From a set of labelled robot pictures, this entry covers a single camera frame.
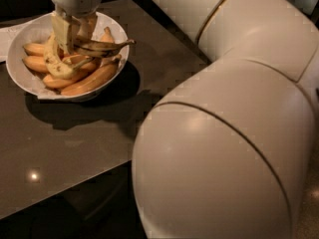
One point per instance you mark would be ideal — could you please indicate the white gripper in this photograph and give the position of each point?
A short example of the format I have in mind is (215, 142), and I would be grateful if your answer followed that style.
(85, 9)

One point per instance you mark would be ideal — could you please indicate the dark spotted top banana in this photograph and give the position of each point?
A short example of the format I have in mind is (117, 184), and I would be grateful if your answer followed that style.
(97, 49)

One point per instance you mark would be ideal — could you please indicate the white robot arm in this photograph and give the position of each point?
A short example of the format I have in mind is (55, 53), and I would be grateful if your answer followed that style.
(224, 155)

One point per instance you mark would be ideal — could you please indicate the back right yellow banana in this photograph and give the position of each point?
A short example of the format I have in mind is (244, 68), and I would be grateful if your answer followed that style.
(107, 36)

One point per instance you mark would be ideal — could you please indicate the white bowl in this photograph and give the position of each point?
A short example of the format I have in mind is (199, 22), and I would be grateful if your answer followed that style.
(38, 31)

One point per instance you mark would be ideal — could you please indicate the left upper yellow banana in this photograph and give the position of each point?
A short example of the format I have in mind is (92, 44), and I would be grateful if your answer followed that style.
(34, 49)

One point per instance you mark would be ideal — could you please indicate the curved spotted yellow banana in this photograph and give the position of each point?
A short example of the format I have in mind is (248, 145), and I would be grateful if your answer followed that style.
(55, 65)

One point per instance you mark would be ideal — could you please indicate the left lower yellow banana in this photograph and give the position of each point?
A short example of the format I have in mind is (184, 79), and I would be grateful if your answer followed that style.
(35, 63)

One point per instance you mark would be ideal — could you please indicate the front long yellow banana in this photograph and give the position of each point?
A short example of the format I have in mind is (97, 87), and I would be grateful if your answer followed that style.
(96, 79)

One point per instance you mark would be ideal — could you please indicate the white napkin on table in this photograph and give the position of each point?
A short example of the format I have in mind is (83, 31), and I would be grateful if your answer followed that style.
(7, 35)

